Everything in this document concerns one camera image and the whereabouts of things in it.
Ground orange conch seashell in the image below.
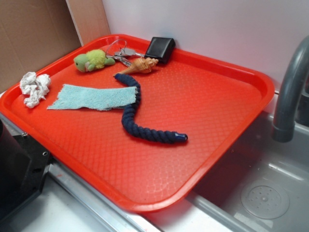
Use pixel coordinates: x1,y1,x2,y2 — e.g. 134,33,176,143
117,58,159,74

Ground red plastic tray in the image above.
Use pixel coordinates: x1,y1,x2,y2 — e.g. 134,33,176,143
0,34,275,213

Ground grey sink faucet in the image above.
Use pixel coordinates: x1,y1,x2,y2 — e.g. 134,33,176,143
271,37,309,143

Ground black leather wallet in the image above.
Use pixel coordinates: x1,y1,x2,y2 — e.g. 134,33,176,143
144,37,176,64

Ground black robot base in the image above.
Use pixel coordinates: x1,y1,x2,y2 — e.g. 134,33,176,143
0,122,51,223

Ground brown cardboard panel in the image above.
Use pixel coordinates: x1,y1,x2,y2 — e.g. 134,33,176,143
0,0,110,92

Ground light blue cloth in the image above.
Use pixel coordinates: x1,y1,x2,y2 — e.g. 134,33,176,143
47,84,138,111

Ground dark blue rope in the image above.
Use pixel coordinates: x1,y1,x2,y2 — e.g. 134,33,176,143
113,73,189,145

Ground crumpled white paper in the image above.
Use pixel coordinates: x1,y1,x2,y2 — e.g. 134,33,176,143
19,72,51,108

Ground grey plastic sink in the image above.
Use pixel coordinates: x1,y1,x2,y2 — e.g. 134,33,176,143
146,113,309,232

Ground green plush turtle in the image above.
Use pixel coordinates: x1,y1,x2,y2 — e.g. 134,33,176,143
73,49,115,73

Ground silver keys on ring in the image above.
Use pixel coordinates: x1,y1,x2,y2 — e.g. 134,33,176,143
105,39,145,67

